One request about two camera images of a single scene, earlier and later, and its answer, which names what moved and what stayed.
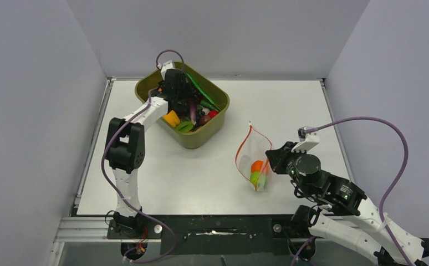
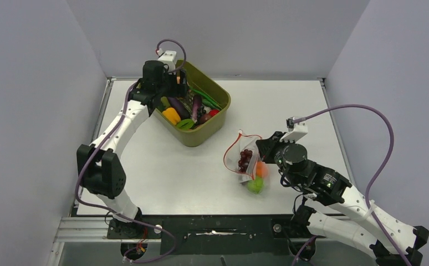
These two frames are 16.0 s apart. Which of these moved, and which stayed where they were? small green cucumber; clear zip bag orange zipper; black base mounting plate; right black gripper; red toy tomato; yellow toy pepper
Moved: right black gripper; clear zip bag orange zipper
Stayed: small green cucumber; red toy tomato; black base mounting plate; yellow toy pepper
